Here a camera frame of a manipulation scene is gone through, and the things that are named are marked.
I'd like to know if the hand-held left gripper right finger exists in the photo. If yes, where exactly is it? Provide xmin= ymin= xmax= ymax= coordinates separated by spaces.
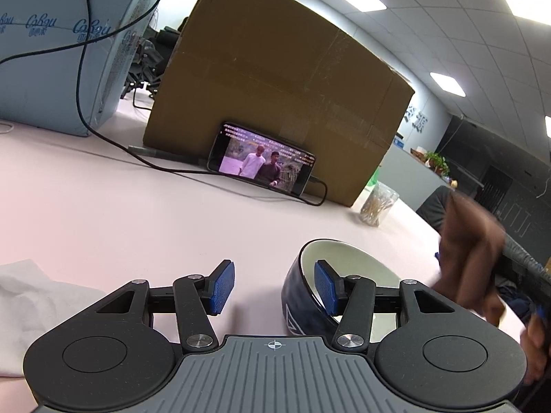
xmin=313 ymin=259 xmax=459 ymax=350

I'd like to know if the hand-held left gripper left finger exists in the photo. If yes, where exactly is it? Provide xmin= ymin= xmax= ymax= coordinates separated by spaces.
xmin=92 ymin=259 xmax=236 ymax=352

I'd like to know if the dark blue ceramic bowl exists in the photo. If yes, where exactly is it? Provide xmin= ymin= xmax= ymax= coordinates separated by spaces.
xmin=281 ymin=239 xmax=403 ymax=338

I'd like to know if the brown cloth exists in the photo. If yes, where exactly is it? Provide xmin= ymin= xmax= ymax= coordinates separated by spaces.
xmin=433 ymin=189 xmax=508 ymax=325

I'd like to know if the person's right hand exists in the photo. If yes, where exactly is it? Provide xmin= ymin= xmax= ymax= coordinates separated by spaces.
xmin=520 ymin=314 xmax=551 ymax=393

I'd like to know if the blue cloth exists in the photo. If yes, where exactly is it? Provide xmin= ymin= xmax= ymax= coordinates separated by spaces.
xmin=491 ymin=284 xmax=539 ymax=325

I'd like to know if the clear cotton swab container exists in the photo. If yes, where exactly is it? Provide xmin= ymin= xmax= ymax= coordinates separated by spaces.
xmin=359 ymin=181 xmax=400 ymax=226

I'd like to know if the dark grey chair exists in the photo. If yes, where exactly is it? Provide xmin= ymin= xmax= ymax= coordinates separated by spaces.
xmin=415 ymin=185 xmax=453 ymax=233

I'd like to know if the black smartphone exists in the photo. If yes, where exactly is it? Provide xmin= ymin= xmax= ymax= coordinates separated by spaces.
xmin=207 ymin=121 xmax=317 ymax=195

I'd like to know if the green potted plant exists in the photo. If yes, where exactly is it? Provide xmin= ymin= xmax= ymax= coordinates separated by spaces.
xmin=424 ymin=151 xmax=452 ymax=178

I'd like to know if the white reception counter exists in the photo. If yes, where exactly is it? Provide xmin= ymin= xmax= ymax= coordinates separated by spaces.
xmin=379 ymin=135 xmax=440 ymax=213

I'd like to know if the white cloth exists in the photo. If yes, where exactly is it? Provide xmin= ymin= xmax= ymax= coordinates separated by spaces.
xmin=0 ymin=259 xmax=108 ymax=379

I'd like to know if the large brown cardboard box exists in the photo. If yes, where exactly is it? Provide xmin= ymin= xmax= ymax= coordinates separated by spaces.
xmin=143 ymin=0 xmax=416 ymax=208

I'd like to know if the black office chair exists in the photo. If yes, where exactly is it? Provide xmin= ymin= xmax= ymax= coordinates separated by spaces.
xmin=123 ymin=16 xmax=190 ymax=100

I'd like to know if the large light blue box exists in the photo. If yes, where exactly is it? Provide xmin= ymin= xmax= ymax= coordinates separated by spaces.
xmin=0 ymin=0 xmax=170 ymax=138

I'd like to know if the black phone charging cable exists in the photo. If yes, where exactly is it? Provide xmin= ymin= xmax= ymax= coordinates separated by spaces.
xmin=77 ymin=0 xmax=329 ymax=207

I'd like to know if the grey wall lettering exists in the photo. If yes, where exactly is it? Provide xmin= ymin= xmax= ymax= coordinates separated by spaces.
xmin=402 ymin=105 xmax=427 ymax=134

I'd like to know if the black power cable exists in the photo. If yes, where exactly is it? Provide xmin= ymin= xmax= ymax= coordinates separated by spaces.
xmin=0 ymin=0 xmax=168 ymax=64

